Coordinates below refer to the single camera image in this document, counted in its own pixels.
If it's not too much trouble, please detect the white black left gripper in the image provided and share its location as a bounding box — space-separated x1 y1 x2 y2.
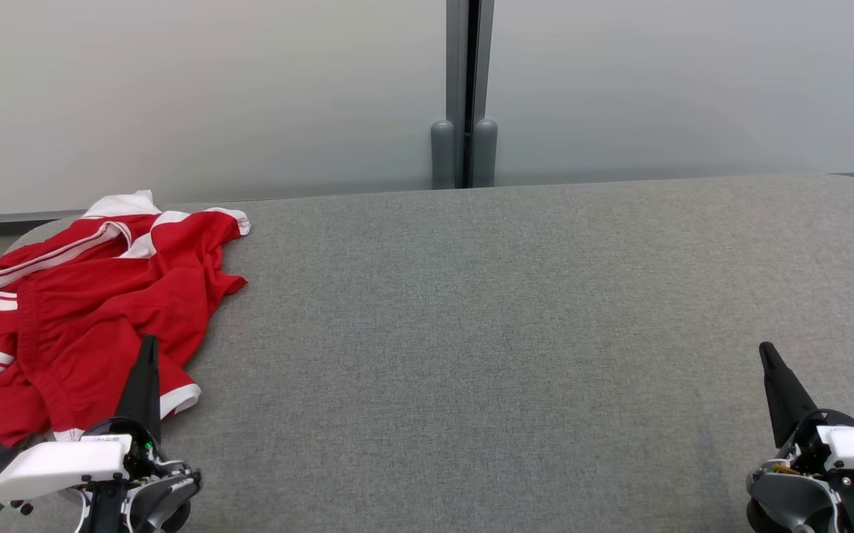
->
0 335 165 505

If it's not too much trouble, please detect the red shorts white striped band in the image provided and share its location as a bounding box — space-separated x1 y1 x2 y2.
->
0 209 251 449

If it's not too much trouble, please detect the red jersey number 23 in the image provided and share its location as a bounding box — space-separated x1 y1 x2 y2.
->
0 190 168 426

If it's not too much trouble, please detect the grey fabric upholstered sofa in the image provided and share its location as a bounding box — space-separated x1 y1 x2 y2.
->
0 174 854 533

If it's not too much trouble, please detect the grey cylindrical post foot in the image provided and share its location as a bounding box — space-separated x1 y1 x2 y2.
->
473 118 498 188
430 120 456 190

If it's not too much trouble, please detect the grey metal partition post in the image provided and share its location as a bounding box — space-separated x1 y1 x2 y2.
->
445 0 496 190

